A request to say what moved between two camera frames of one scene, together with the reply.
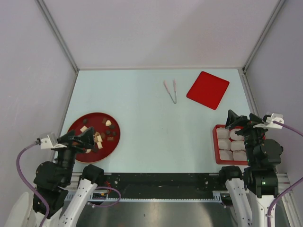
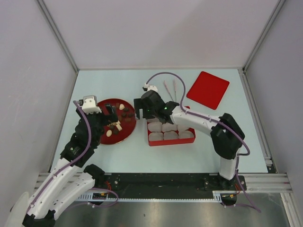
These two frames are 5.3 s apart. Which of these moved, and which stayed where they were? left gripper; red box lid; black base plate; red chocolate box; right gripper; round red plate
Moved: left gripper; round red plate; right gripper; red chocolate box
Stayed: black base plate; red box lid
